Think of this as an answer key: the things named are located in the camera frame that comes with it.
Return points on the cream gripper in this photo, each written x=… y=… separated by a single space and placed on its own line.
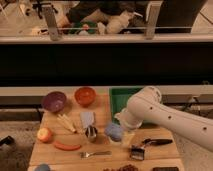
x=127 y=138

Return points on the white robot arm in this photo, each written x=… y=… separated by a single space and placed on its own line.
x=146 y=105

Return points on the small metal cup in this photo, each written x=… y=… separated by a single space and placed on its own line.
x=91 y=133

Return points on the black metal brush tool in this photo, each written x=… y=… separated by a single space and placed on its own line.
x=137 y=153

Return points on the brown cookie pile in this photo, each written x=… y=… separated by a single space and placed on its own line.
x=123 y=168

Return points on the green plastic tray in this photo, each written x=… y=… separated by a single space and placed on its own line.
x=118 y=99

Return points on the grey cloth piece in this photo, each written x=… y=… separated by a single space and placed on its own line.
x=87 y=119

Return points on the dark brown block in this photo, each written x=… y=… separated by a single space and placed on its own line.
x=165 y=169

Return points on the silver fork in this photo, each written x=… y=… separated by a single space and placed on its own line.
x=87 y=154

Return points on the wooden board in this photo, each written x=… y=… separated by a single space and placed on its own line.
x=60 y=160

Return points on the orange bowl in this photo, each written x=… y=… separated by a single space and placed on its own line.
x=85 y=96

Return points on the purple bowl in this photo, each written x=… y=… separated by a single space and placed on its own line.
x=54 y=101

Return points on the red yellow apple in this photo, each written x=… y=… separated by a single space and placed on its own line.
x=44 y=135

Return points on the blue round object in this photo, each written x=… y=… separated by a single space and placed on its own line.
x=42 y=167

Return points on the black handled peeler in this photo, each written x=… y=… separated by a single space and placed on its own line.
x=157 y=142

